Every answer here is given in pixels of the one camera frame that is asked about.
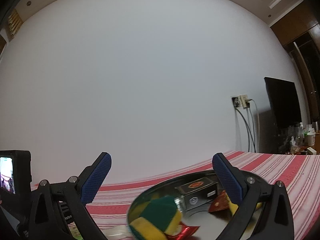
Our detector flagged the green tissue pack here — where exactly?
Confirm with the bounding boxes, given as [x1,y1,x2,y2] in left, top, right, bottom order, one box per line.
[69,225,82,239]

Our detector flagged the red gold packet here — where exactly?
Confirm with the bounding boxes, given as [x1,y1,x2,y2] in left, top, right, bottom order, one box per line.
[207,190,234,213]

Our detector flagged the red striped blanket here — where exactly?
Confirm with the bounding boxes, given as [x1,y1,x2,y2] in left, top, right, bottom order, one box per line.
[31,151,320,240]

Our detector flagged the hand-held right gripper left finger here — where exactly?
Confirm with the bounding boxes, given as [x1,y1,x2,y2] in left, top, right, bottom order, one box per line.
[27,152,112,240]

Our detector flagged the clear glass bottle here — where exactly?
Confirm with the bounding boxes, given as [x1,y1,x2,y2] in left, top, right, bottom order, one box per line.
[293,122,301,143]

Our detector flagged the printed metal tin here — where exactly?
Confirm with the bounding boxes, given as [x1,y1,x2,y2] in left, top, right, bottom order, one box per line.
[126,169,265,240]

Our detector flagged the white power adapter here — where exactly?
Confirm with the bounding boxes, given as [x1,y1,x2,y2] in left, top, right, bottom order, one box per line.
[239,94,252,110]

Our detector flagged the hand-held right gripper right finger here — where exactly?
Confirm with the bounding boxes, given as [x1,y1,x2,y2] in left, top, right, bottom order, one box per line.
[212,152,295,240]

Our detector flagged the black patterned box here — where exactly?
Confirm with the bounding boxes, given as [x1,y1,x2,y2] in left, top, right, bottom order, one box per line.
[174,177,218,212]

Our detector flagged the fringed curtain valance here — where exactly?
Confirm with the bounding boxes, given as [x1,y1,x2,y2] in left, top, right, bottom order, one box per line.
[7,8,23,40]

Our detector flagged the black cable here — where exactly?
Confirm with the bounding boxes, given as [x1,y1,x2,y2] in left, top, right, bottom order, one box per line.
[234,107,252,153]

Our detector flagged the white cable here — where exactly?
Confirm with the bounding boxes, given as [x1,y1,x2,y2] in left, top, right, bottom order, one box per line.
[249,99,259,153]

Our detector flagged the red foil packet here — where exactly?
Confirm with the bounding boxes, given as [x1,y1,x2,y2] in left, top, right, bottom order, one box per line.
[164,221,200,240]

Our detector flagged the wooden wardrobe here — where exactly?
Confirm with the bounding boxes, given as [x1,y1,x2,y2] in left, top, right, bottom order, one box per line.
[269,4,320,122]

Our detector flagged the black television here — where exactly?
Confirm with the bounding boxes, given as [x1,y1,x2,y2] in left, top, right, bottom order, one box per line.
[264,77,303,137]

